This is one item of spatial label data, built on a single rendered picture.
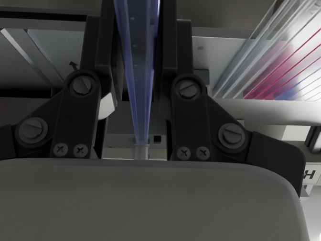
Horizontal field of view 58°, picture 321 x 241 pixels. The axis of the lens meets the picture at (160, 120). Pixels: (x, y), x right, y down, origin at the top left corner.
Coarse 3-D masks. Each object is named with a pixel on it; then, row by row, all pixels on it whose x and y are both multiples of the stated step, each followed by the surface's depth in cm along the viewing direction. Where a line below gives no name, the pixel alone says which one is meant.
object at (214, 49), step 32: (0, 32) 25; (32, 32) 25; (64, 32) 25; (192, 32) 26; (224, 32) 26; (0, 64) 32; (32, 64) 31; (64, 64) 32; (224, 64) 31; (32, 96) 43
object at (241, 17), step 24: (0, 0) 58; (24, 0) 58; (48, 0) 58; (72, 0) 59; (96, 0) 59; (192, 0) 59; (216, 0) 59; (240, 0) 59; (264, 0) 60; (192, 24) 62; (216, 24) 62; (240, 24) 62
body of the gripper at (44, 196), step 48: (0, 192) 8; (48, 192) 8; (96, 192) 8; (144, 192) 8; (192, 192) 8; (240, 192) 8; (288, 192) 8; (0, 240) 7; (48, 240) 7; (96, 240) 7; (144, 240) 7; (192, 240) 7; (240, 240) 7; (288, 240) 7
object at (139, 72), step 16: (128, 0) 8; (144, 0) 8; (128, 16) 9; (144, 16) 9; (128, 32) 10; (144, 32) 10; (128, 48) 11; (144, 48) 11; (128, 64) 13; (144, 64) 13; (128, 80) 15; (144, 80) 15; (128, 96) 17; (144, 96) 17; (144, 112) 21; (144, 128) 27; (144, 144) 37
